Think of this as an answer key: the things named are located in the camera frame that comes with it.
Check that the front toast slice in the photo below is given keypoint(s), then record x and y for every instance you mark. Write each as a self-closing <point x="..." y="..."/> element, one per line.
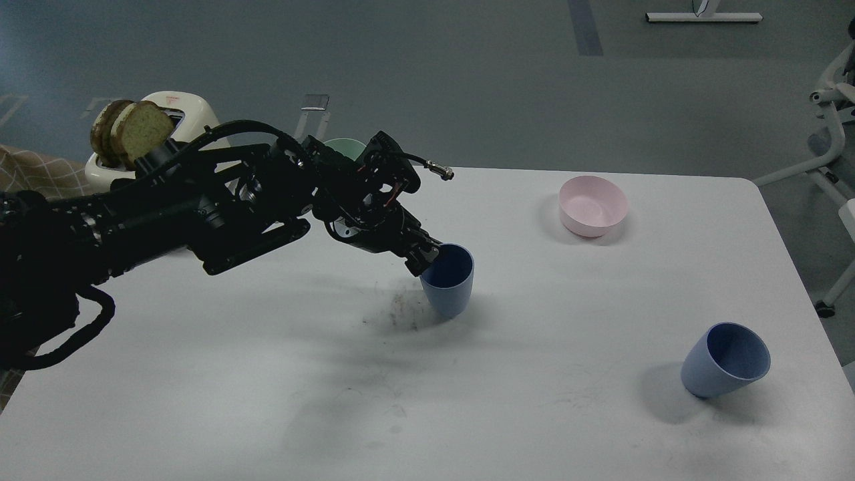
<point x="139" y="129"/>

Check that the blue cup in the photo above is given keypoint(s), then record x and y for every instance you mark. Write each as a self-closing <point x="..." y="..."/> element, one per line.
<point x="448" y="281"/>
<point x="726" y="358"/>

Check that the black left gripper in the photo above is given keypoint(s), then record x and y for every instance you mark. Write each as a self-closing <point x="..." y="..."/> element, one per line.
<point x="358" y="201"/>

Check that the cream white toaster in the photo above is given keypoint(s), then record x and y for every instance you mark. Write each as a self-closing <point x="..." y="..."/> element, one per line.
<point x="191" y="115"/>

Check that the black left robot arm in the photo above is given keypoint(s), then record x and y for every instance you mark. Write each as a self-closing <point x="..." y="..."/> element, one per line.
<point x="235" y="193"/>

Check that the pink bowl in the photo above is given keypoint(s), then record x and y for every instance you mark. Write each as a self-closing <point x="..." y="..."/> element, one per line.
<point x="591" y="206"/>

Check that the toast slice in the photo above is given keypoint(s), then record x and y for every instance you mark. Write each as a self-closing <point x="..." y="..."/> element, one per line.
<point x="101" y="130"/>
<point x="139" y="129"/>

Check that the rear toast slice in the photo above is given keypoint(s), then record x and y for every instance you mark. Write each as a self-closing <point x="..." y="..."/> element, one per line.
<point x="101" y="130"/>

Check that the white stand base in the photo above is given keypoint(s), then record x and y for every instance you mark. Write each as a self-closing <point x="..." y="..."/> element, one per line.
<point x="704" y="12"/>

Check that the white chair frame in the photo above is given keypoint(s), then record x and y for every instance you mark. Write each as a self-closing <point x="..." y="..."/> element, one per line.
<point x="831" y="166"/>

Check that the green bowl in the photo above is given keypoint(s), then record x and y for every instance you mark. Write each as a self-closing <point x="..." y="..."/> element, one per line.
<point x="350" y="148"/>

